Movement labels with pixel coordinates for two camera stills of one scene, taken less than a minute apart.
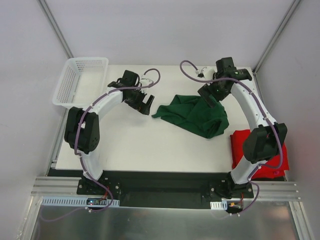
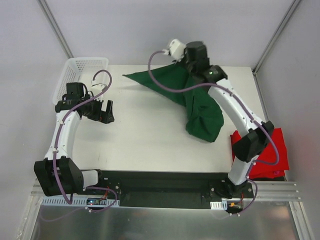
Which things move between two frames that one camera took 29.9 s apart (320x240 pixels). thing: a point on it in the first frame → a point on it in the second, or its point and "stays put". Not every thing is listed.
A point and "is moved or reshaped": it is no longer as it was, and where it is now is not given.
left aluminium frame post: [56, 28] stays put
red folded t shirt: [275, 168] stays put
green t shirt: [195, 115] is moved or reshaped
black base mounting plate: [165, 189] stays put
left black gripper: [139, 103] → [100, 113]
